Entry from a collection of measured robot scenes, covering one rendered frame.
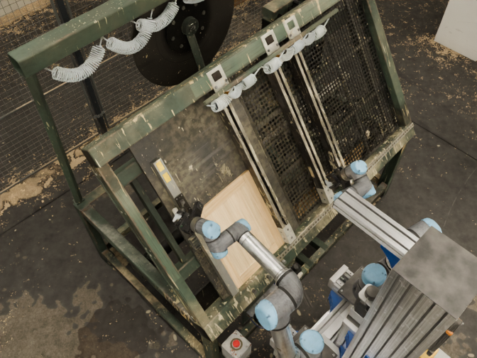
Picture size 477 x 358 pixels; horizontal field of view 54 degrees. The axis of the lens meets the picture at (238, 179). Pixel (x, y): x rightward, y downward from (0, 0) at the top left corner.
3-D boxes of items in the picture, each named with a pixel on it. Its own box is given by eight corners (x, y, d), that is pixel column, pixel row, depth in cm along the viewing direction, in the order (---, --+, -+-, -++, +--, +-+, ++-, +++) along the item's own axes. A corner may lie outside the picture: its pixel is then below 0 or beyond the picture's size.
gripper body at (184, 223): (172, 224, 223) (184, 229, 214) (182, 209, 226) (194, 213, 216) (183, 232, 227) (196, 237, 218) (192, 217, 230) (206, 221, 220)
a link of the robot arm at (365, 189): (355, 203, 240) (345, 185, 241) (372, 194, 244) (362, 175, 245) (363, 200, 233) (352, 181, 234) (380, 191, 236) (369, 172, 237)
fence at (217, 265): (229, 295, 274) (233, 297, 271) (149, 163, 234) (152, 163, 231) (235, 289, 277) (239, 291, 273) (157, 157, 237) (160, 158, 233)
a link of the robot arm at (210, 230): (211, 244, 205) (204, 229, 201) (199, 239, 214) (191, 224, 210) (225, 234, 208) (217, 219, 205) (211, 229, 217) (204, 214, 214)
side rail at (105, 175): (193, 321, 268) (203, 328, 260) (88, 165, 222) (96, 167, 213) (200, 314, 271) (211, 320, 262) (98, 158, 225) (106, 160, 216)
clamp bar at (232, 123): (280, 243, 294) (307, 252, 275) (195, 74, 244) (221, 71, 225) (290, 234, 299) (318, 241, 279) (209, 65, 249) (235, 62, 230)
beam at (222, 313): (201, 335, 273) (212, 343, 265) (192, 322, 268) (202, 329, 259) (403, 133, 369) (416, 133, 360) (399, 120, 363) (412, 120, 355)
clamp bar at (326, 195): (320, 204, 312) (348, 210, 293) (248, 39, 262) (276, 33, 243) (329, 195, 316) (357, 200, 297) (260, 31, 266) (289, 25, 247)
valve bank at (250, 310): (258, 340, 289) (259, 327, 270) (241, 324, 295) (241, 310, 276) (309, 285, 310) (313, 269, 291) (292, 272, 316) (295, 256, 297)
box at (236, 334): (237, 369, 261) (236, 360, 247) (221, 354, 266) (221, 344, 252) (251, 354, 266) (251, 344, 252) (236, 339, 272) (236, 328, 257)
